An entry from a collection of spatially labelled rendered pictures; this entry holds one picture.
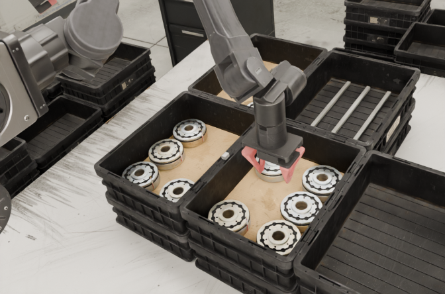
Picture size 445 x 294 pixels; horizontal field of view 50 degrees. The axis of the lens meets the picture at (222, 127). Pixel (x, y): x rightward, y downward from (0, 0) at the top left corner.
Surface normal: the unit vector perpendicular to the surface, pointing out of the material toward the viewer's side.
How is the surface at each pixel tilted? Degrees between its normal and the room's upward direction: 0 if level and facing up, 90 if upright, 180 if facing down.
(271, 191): 0
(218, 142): 0
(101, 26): 47
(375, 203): 0
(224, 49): 72
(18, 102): 90
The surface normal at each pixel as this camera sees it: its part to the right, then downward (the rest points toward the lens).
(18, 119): 0.83, 0.26
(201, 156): -0.12, -0.78
